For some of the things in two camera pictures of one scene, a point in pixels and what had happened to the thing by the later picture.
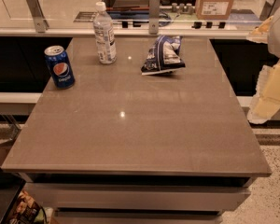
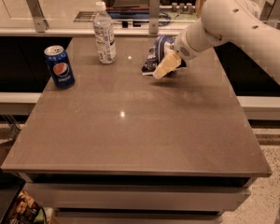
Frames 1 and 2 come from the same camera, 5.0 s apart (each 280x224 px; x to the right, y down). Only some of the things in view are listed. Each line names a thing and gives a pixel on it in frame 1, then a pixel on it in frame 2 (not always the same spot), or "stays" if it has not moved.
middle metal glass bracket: x=154 y=12 stays
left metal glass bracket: x=39 y=21 stays
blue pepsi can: x=60 y=67 stays
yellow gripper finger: x=272 y=92 → x=169 y=63
